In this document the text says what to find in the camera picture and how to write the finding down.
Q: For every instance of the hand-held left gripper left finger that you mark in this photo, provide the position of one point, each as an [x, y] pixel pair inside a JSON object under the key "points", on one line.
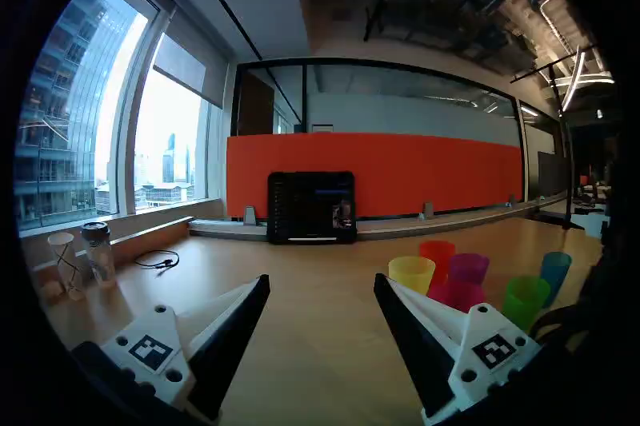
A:
{"points": [[155, 331]]}

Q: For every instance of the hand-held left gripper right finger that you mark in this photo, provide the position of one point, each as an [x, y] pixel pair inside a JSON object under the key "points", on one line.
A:
{"points": [[492, 331]]}

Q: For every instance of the green plastic cup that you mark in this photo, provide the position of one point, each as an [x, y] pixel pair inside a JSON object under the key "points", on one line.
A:
{"points": [[525, 298]]}

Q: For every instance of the pink plastic cup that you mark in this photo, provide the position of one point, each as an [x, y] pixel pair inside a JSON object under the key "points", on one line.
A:
{"points": [[462, 296]]}

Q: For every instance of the purple plastic cup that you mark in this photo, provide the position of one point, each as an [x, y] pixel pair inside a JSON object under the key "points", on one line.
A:
{"points": [[469, 268]]}

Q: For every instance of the blue plastic cup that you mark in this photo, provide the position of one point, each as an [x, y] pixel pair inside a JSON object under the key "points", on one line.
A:
{"points": [[556, 273]]}

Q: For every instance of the clear bottle with black lid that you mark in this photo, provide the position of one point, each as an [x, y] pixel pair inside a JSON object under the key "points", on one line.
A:
{"points": [[99, 256]]}

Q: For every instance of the red plastic cup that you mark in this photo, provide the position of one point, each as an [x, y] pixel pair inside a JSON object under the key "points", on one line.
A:
{"points": [[436, 253]]}

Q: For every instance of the yellow plastic cup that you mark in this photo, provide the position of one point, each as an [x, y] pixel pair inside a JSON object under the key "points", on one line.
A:
{"points": [[411, 273]]}

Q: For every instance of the clear plastic cup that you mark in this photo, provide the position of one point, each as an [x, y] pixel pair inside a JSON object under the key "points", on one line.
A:
{"points": [[67, 266]]}

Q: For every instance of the grey desk screen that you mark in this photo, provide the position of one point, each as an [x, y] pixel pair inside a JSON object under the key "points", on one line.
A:
{"points": [[552, 173]]}

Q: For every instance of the red desk screen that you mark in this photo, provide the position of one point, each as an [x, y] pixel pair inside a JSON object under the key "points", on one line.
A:
{"points": [[400, 171]]}

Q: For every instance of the black tablet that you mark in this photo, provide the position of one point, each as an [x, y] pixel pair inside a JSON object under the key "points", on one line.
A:
{"points": [[310, 206]]}

